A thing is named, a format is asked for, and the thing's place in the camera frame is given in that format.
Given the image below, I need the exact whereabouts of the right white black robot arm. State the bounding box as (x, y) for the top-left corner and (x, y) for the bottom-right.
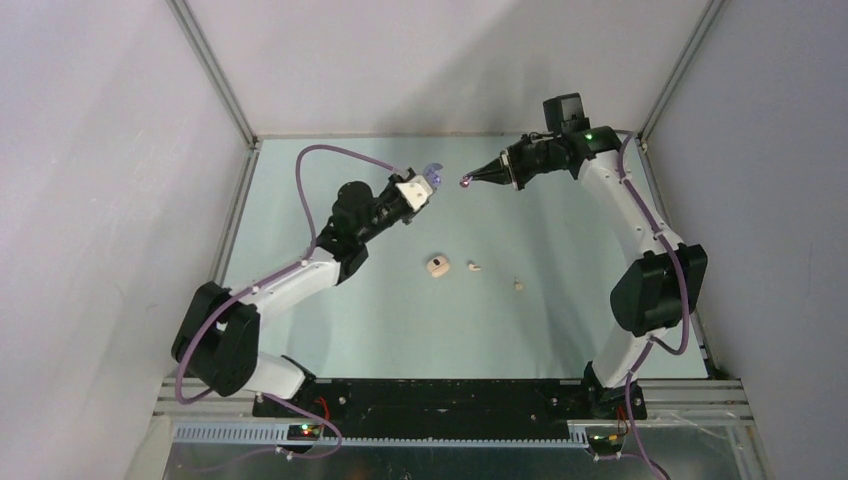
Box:
(460, 92), (708, 418)

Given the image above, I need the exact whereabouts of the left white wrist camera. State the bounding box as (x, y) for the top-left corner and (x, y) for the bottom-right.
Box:
(395, 174), (435, 213)

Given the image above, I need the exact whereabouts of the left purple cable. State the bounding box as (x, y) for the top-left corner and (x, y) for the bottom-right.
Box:
(174, 144), (405, 460)

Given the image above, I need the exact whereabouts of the beige earbud charging case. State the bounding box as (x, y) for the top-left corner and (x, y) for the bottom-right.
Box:
(426, 255), (451, 278)

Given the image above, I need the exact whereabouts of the grey slotted cable duct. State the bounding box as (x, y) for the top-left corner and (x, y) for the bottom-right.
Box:
(172, 423), (591, 450)

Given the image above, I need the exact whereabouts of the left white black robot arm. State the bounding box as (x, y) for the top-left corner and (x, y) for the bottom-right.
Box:
(171, 171), (440, 417)

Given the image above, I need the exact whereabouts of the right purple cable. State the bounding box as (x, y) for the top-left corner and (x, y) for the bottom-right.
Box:
(612, 129), (692, 480)

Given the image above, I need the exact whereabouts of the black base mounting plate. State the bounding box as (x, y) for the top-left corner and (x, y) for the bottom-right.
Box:
(291, 379), (647, 441)

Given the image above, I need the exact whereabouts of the purple cable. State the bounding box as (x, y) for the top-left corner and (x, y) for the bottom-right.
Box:
(174, 144), (405, 460)
(612, 129), (692, 480)

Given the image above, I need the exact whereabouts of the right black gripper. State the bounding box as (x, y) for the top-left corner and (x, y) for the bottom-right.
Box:
(469, 134), (567, 191)

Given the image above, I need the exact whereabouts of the purple earbud charging case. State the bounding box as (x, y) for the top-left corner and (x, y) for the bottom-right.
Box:
(422, 162), (443, 191)

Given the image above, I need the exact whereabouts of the aluminium frame rail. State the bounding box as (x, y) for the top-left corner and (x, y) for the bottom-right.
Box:
(153, 378), (755, 426)

